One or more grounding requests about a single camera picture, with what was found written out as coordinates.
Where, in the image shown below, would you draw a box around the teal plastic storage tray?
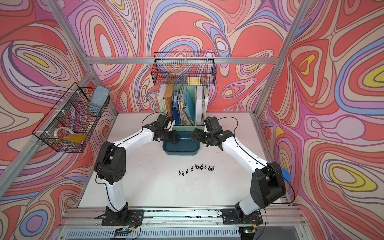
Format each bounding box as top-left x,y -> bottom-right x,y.
163,132 -> 201,156

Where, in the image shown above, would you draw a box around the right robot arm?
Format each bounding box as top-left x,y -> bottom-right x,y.
192,129 -> 287,222

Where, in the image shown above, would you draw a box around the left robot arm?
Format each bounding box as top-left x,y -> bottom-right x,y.
94,124 -> 178,226

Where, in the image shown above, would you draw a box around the blue folder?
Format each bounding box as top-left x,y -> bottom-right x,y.
173,100 -> 181,126

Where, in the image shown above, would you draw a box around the mint green file organizer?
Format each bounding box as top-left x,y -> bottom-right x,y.
158,85 -> 209,132

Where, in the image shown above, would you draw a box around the brown folder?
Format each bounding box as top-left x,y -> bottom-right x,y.
164,85 -> 174,117

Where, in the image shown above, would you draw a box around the white binder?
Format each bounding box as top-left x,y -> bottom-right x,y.
195,86 -> 204,126

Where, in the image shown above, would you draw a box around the yellow sticky note pad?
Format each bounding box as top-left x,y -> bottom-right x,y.
187,77 -> 201,86

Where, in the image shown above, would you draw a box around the blue lid clear jar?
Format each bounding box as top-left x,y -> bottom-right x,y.
282,168 -> 291,183

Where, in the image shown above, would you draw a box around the grey blue sponge block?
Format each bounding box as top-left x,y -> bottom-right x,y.
90,86 -> 110,108

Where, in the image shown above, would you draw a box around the yellow pad in basket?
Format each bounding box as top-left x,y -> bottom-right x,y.
62,134 -> 87,144

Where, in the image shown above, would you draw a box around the white tape roll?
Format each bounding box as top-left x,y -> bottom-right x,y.
54,127 -> 74,139

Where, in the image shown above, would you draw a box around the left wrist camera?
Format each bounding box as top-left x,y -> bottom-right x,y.
155,114 -> 175,131

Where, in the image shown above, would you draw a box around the black wire basket back wall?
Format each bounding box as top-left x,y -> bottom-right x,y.
151,51 -> 217,86

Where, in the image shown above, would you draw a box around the black wire basket wall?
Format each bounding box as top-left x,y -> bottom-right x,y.
33,83 -> 110,153
151,51 -> 217,86

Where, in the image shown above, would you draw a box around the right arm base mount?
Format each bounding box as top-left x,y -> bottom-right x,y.
220,209 -> 264,226

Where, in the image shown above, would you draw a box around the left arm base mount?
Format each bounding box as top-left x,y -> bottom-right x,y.
102,209 -> 144,227

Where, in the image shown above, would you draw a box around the black wire basket left wall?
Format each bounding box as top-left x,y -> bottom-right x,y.
33,83 -> 110,153

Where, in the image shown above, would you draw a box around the aluminium front rail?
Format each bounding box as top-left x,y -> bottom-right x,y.
51,205 -> 314,240

